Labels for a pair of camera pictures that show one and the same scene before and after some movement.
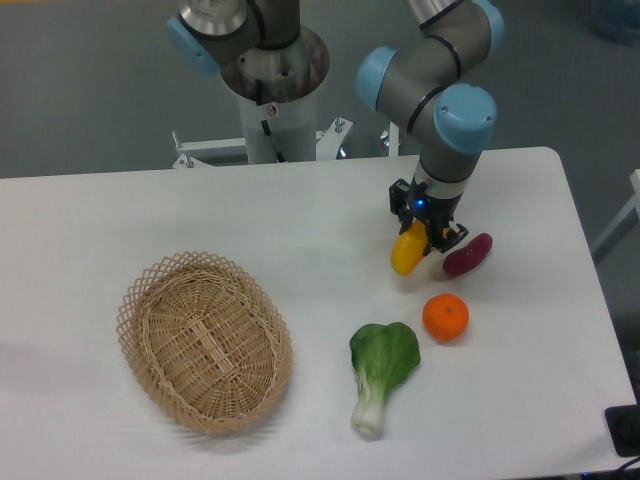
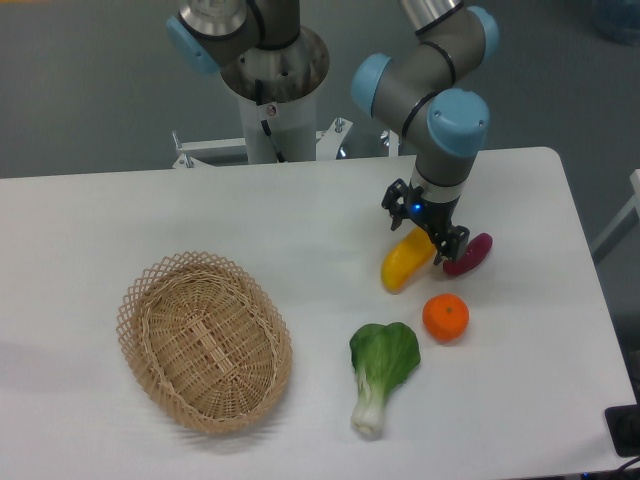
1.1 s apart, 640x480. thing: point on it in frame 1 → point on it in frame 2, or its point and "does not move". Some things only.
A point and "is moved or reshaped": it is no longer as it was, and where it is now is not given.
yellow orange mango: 408,248 is moved or reshaped
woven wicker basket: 204,342 does not move
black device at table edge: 624,423 does not move
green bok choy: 382,357 does not move
